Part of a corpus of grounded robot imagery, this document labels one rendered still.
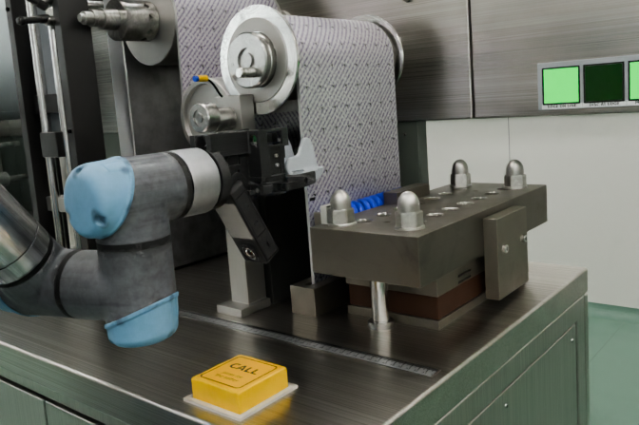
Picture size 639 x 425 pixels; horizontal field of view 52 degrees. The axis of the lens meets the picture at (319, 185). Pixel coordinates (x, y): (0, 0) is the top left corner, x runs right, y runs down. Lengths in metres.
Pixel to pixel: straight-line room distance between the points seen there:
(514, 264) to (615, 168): 2.54
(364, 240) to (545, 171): 2.82
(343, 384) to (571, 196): 2.92
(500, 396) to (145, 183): 0.49
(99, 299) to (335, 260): 0.29
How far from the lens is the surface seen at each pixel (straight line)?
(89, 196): 0.65
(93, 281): 0.70
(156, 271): 0.68
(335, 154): 0.93
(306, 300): 0.89
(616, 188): 3.47
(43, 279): 0.75
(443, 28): 1.12
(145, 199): 0.66
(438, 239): 0.78
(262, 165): 0.77
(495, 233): 0.88
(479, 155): 3.69
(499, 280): 0.90
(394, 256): 0.76
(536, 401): 0.97
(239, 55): 0.91
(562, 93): 1.03
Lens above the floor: 1.19
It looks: 8 degrees down
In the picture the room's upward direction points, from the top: 4 degrees counter-clockwise
